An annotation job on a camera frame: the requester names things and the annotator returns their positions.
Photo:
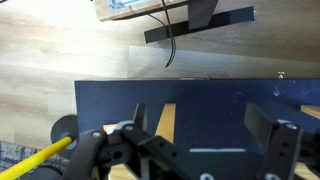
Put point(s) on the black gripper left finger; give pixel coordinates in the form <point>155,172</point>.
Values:
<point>146,157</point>

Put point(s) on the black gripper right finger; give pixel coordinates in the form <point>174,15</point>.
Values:
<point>285,144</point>

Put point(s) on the black round wheel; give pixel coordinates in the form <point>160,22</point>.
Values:
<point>66,126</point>

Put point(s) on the yellow rod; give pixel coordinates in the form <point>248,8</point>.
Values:
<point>19,169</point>

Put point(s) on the wooden desk top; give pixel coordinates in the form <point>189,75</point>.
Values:
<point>106,13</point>

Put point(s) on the black metal desk foot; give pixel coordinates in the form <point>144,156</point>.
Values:
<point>201,17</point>

